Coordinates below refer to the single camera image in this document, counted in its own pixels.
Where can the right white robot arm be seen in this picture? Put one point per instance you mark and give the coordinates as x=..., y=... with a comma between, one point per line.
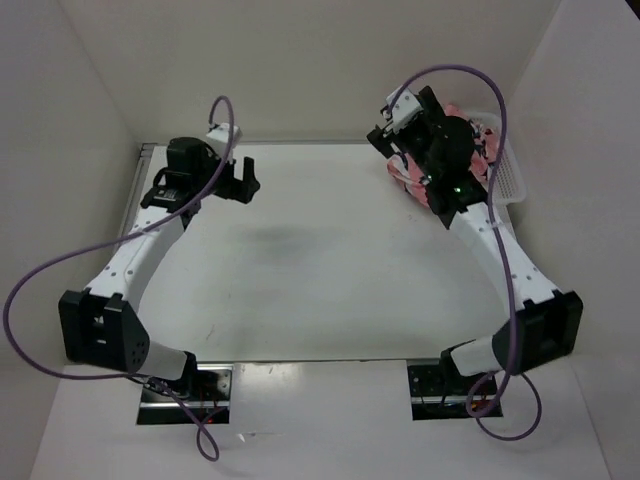
x=543, y=321

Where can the pink shark print shorts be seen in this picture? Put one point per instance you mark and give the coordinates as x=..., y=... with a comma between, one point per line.
x=480, y=150

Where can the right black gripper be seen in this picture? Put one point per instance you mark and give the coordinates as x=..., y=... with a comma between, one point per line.
x=432, y=114

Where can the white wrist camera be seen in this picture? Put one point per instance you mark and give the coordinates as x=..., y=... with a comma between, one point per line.
x=221, y=135
x=402, y=107

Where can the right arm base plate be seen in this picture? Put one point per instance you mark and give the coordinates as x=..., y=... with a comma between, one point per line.
x=431, y=397

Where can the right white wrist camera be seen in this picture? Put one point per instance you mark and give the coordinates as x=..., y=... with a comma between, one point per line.
x=402, y=107

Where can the white plastic basket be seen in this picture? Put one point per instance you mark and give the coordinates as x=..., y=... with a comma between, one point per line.
x=510, y=186

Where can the aluminium table edge rail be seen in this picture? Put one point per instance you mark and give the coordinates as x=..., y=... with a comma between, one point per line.
x=142, y=166

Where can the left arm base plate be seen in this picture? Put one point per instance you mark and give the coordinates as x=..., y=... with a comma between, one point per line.
x=208, y=401

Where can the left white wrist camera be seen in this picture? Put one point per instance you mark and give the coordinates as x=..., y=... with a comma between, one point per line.
x=221, y=135

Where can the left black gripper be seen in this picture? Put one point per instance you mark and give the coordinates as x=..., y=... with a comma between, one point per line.
x=239, y=190

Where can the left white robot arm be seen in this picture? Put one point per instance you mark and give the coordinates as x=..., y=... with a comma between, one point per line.
x=100, y=324

